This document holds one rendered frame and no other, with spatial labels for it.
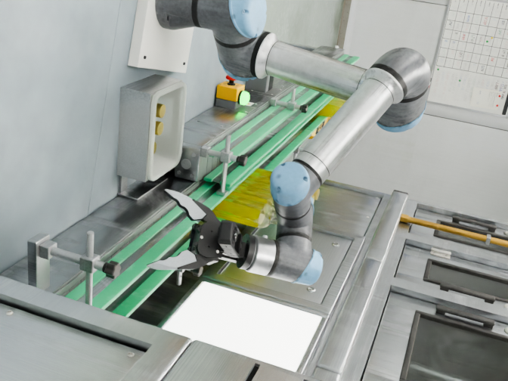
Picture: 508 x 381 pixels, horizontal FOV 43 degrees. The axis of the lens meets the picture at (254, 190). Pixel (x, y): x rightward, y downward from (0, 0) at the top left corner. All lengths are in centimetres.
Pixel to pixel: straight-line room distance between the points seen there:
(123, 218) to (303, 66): 55
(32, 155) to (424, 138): 673
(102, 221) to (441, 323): 90
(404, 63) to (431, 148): 642
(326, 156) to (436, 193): 672
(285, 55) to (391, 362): 76
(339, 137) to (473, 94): 634
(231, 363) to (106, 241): 66
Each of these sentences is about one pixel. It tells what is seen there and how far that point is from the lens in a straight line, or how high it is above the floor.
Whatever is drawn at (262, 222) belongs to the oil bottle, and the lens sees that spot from 173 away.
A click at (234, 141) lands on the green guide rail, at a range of 187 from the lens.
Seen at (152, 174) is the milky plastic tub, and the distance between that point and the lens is 159.
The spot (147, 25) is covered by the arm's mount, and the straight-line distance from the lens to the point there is 157.
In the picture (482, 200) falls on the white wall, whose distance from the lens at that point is 798.
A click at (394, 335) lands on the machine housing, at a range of 168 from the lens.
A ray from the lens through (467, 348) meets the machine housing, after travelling 172.
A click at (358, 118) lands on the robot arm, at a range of 133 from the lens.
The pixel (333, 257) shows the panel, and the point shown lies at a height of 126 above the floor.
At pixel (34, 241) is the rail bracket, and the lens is 121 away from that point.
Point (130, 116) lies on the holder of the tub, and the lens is 156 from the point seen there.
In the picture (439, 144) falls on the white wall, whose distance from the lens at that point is 779.
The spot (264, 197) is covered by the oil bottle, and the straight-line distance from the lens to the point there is 178.
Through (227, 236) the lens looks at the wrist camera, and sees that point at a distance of 119.
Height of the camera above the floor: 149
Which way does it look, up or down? 15 degrees down
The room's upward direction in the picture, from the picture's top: 104 degrees clockwise
